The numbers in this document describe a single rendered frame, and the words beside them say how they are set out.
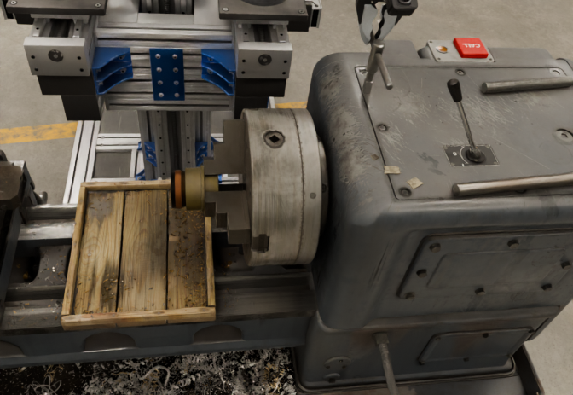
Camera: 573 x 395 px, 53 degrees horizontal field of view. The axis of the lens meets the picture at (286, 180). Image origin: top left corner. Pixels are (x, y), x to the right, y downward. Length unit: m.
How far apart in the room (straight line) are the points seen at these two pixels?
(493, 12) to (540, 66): 2.82
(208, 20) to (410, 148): 0.77
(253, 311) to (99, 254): 0.36
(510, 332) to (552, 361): 1.01
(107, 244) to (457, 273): 0.74
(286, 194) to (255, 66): 0.53
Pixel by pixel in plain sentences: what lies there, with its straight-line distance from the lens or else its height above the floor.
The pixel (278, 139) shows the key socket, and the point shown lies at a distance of 1.04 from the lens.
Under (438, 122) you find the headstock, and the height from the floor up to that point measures 1.26.
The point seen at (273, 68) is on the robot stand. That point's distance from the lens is 1.47.
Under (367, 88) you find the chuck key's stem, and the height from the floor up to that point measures 1.27.
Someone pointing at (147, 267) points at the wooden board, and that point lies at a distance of 1.28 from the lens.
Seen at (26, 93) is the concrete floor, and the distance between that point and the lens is 3.13.
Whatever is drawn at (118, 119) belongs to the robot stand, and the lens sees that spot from 2.59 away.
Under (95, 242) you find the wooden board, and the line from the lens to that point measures 1.33.
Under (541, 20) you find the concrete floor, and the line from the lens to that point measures 4.27.
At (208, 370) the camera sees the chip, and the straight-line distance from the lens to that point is 1.53.
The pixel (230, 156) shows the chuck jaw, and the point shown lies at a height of 1.14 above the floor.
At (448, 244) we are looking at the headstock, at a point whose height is 1.15.
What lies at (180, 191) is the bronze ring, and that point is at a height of 1.11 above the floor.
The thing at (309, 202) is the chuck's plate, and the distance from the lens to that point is 1.02.
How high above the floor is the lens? 1.96
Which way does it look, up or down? 48 degrees down
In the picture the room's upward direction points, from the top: 9 degrees clockwise
